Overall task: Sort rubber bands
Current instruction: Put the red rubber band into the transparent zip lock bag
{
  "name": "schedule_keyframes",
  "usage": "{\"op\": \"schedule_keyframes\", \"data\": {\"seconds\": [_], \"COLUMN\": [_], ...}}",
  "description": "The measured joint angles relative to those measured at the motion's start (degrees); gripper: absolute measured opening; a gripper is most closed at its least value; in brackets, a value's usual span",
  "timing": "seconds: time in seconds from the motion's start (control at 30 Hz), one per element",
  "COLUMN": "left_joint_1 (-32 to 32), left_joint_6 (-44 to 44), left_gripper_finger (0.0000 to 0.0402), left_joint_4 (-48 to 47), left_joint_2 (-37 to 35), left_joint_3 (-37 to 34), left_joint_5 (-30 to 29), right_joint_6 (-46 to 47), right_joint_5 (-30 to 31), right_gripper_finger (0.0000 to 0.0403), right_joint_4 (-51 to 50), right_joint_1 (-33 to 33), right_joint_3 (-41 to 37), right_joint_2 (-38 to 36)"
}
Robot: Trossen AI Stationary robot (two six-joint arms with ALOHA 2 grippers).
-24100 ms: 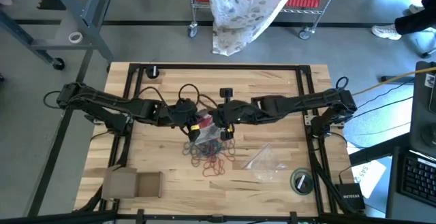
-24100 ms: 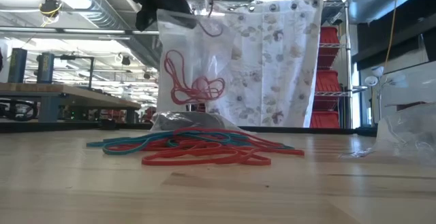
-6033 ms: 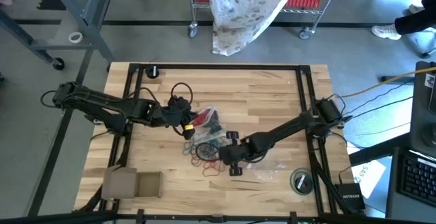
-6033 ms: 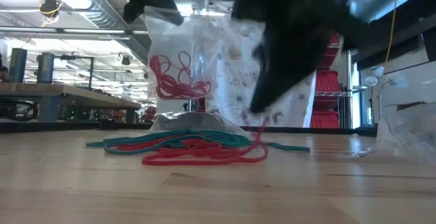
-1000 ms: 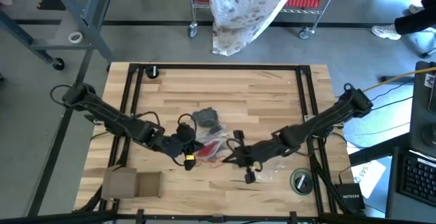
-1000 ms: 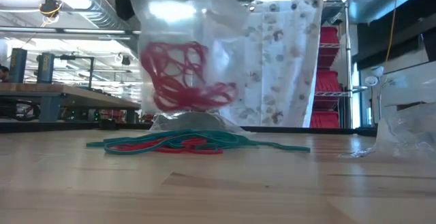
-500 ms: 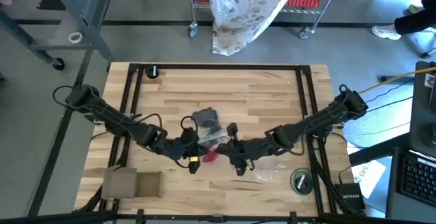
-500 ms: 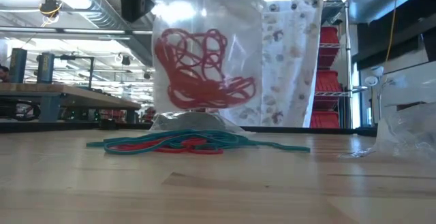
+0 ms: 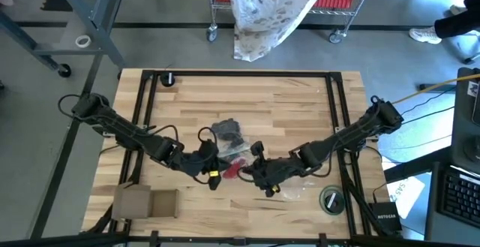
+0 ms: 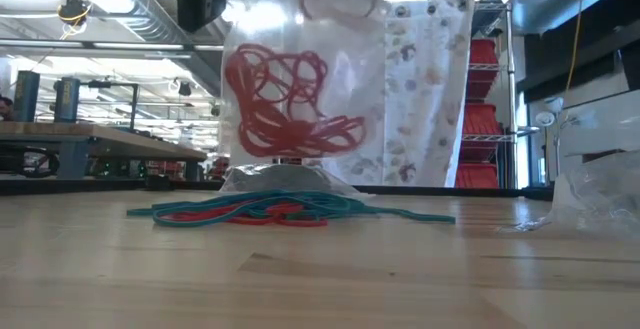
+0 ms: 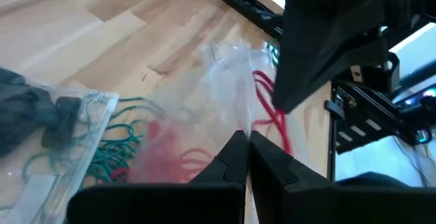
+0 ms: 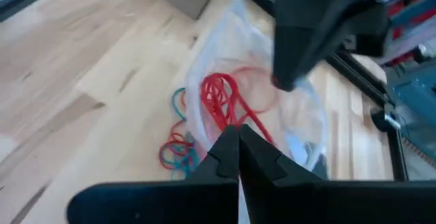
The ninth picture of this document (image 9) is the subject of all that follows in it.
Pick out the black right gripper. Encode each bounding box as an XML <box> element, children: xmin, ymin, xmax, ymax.
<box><xmin>245</xmin><ymin>158</ymin><xmax>305</xmax><ymax>198</ymax></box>

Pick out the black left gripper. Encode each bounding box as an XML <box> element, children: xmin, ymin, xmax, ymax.
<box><xmin>175</xmin><ymin>151</ymin><xmax>230</xmax><ymax>191</ymax></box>

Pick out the red thin rubber bands tangle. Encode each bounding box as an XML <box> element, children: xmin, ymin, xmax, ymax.
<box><xmin>223</xmin><ymin>155</ymin><xmax>245</xmax><ymax>180</ymax></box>

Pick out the black wide rubber band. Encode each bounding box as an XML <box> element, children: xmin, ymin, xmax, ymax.
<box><xmin>224</xmin><ymin>118</ymin><xmax>243</xmax><ymax>145</ymax></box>
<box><xmin>211</xmin><ymin>121</ymin><xmax>230</xmax><ymax>137</ymax></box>

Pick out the green tape roll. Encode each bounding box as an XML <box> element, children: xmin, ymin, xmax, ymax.
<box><xmin>318</xmin><ymin>185</ymin><xmax>346</xmax><ymax>217</ymax></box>

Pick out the black round puck white label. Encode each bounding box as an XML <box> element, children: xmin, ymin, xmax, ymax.
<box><xmin>322</xmin><ymin>188</ymin><xmax>343</xmax><ymax>213</ymax></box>
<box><xmin>159</xmin><ymin>72</ymin><xmax>176</xmax><ymax>88</ymax></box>

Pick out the open cardboard box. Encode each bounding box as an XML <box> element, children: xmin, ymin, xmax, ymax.
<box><xmin>111</xmin><ymin>182</ymin><xmax>180</xmax><ymax>221</ymax></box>

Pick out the white printed paper sheet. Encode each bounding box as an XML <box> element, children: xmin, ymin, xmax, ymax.
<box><xmin>385</xmin><ymin>174</ymin><xmax>428</xmax><ymax>221</ymax></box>

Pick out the grey computer desk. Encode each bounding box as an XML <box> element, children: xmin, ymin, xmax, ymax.
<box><xmin>382</xmin><ymin>145</ymin><xmax>480</xmax><ymax>247</ymax></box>

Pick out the white floral cloth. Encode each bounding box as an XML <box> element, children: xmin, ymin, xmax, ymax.
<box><xmin>224</xmin><ymin>0</ymin><xmax>332</xmax><ymax>62</ymax></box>

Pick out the black keyboard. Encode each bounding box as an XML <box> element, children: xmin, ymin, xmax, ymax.
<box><xmin>439</xmin><ymin>167</ymin><xmax>480</xmax><ymax>230</ymax></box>

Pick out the white tape roll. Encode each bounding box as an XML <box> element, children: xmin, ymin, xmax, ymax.
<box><xmin>74</xmin><ymin>34</ymin><xmax>92</xmax><ymax>50</ymax></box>

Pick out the dark computer monitor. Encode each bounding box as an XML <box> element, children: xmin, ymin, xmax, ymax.
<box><xmin>451</xmin><ymin>68</ymin><xmax>480</xmax><ymax>175</ymax></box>

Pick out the person's shoe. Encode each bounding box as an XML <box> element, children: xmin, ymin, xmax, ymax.
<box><xmin>407</xmin><ymin>26</ymin><xmax>443</xmax><ymax>46</ymax></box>
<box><xmin>448</xmin><ymin>4</ymin><xmax>469</xmax><ymax>17</ymax></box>

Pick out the grey chair base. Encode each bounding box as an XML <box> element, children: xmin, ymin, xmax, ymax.
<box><xmin>448</xmin><ymin>32</ymin><xmax>480</xmax><ymax>66</ymax></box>

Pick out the person's leg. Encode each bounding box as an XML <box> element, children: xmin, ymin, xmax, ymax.
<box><xmin>433</xmin><ymin>0</ymin><xmax>480</xmax><ymax>40</ymax></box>

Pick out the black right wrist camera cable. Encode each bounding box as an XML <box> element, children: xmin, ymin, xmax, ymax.
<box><xmin>238</xmin><ymin>163</ymin><xmax>263</xmax><ymax>183</ymax></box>

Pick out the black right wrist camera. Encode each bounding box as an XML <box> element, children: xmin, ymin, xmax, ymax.
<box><xmin>250</xmin><ymin>140</ymin><xmax>266</xmax><ymax>158</ymax></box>

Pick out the black network switch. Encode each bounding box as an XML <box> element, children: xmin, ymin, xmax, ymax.
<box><xmin>368</xmin><ymin>200</ymin><xmax>403</xmax><ymax>233</ymax></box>

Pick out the metal wire rack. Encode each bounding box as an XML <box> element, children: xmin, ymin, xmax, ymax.
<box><xmin>205</xmin><ymin>0</ymin><xmax>380</xmax><ymax>45</ymax></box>

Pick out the wooden workbench grey steel frame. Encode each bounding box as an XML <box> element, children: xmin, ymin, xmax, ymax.
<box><xmin>0</xmin><ymin>0</ymin><xmax>129</xmax><ymax>78</ymax></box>

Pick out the yellow cable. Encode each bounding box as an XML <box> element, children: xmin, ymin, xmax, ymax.
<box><xmin>393</xmin><ymin>73</ymin><xmax>480</xmax><ymax>104</ymax></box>

